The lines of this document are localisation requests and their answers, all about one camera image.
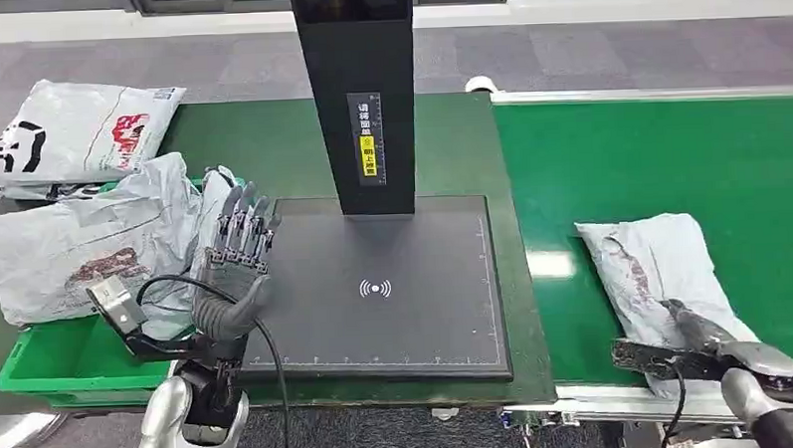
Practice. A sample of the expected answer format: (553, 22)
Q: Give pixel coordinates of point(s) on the crumpled white parcel bag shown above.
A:
(74, 247)

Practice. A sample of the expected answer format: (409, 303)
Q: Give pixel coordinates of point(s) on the flat white parcel bag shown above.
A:
(39, 191)

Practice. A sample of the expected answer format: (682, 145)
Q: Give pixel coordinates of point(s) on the white parcel with brown print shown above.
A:
(655, 259)

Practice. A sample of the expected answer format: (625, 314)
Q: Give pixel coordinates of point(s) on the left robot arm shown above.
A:
(159, 422)

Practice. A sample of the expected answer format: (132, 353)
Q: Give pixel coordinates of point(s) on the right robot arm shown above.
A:
(786, 420)

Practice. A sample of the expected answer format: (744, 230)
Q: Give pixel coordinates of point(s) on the bright green conveyor belt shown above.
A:
(665, 160)

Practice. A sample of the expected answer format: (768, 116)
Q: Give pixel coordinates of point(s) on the dark right wrist camera box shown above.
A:
(652, 359)

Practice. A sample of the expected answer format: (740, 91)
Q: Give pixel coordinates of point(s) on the white conveyor frame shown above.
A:
(629, 94)

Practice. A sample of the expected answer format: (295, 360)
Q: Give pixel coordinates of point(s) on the green plastic crate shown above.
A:
(65, 366)

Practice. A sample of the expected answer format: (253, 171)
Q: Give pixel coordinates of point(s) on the black scanner column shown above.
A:
(358, 59)

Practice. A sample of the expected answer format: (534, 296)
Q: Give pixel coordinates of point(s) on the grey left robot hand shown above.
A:
(230, 288)

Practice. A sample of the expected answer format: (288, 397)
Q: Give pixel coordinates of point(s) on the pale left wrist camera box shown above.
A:
(116, 306)

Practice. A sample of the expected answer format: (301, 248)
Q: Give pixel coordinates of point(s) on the black left camera bracket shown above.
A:
(157, 348)

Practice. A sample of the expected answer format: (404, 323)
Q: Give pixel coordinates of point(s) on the white parcel with black print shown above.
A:
(70, 128)

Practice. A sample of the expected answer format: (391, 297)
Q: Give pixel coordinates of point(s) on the shiny silver floor object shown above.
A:
(14, 430)

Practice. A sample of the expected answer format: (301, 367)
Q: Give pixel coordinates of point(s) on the yellow and black scanner label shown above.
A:
(367, 141)

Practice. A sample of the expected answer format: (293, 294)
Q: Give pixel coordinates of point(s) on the dark scanner base plate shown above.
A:
(399, 315)

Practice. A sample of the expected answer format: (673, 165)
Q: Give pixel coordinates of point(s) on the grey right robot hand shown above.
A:
(761, 360)

